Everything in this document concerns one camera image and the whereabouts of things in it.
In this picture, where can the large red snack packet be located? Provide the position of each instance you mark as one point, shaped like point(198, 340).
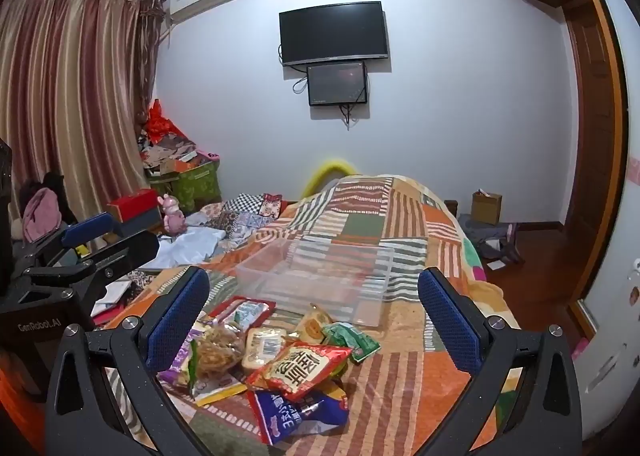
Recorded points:
point(300, 371)

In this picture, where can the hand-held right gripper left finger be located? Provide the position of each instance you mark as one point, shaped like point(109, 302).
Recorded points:
point(177, 321)

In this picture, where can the yellow flat packet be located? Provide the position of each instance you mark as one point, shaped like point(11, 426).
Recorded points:
point(220, 392)

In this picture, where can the clear plastic container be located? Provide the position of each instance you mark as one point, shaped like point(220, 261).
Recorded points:
point(320, 281)

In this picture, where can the yellow curved cushion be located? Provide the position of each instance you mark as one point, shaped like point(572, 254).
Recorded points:
point(330, 166)

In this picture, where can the black wall television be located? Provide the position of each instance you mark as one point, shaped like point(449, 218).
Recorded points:
point(332, 33)

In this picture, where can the blue snack packet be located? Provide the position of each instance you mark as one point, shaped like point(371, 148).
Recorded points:
point(290, 418)

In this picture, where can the orange cracker packet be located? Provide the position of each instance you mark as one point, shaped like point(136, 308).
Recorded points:
point(312, 323)

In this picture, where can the red framed snack packet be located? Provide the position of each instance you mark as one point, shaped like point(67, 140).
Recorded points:
point(245, 311)

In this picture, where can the beige bread slice packet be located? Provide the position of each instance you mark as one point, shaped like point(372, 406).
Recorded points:
point(265, 346)

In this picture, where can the dark flat box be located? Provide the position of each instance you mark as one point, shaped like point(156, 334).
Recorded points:
point(142, 226)

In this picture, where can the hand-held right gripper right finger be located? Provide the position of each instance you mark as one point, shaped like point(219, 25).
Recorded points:
point(450, 321)

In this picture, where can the striped pink curtain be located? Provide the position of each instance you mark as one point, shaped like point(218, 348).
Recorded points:
point(75, 85)

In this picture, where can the pink cloth bag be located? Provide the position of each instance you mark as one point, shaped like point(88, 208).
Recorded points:
point(40, 216)

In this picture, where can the white paper scrap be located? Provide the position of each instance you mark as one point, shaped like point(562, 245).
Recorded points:
point(495, 265)

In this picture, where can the small black monitor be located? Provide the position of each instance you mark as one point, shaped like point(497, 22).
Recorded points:
point(336, 83)

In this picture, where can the red flat box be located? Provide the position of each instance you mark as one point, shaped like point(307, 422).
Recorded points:
point(132, 203)

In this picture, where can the purple snack packet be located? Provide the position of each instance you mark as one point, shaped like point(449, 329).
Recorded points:
point(177, 371)

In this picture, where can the dark green snack packet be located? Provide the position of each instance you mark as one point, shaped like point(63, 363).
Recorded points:
point(352, 338)

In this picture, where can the pile of papers and boxes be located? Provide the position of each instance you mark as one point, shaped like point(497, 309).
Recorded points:
point(170, 153)

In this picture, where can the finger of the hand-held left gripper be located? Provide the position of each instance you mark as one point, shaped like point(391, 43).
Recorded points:
point(130, 251)
point(92, 228)

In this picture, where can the pink plush toy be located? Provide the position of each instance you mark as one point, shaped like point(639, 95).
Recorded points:
point(173, 218)

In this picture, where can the white paper sheet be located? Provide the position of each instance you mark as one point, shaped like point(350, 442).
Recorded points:
point(115, 296)

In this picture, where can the red patterned pouch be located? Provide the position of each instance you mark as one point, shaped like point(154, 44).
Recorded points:
point(271, 206)

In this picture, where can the clear fried snack bag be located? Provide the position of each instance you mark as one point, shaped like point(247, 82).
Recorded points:
point(220, 351)

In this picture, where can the white cloth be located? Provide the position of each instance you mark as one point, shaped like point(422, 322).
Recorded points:
point(192, 246)

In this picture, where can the wooden door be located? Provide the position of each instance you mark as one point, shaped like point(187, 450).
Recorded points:
point(590, 135)

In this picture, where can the black plush cloth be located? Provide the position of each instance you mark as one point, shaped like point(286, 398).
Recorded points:
point(55, 183)

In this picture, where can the green storage box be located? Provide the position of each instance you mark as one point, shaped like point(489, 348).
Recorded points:
point(195, 188)

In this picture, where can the checkered patterned quilt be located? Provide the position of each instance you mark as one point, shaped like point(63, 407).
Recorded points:
point(235, 221)

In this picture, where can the red plastic bag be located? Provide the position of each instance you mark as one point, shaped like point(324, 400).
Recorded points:
point(160, 123)

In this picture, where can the cardboard box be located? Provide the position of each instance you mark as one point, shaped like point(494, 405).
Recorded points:
point(486, 208)

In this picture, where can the grey clothes pile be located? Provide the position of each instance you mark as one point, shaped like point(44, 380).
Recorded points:
point(487, 236)

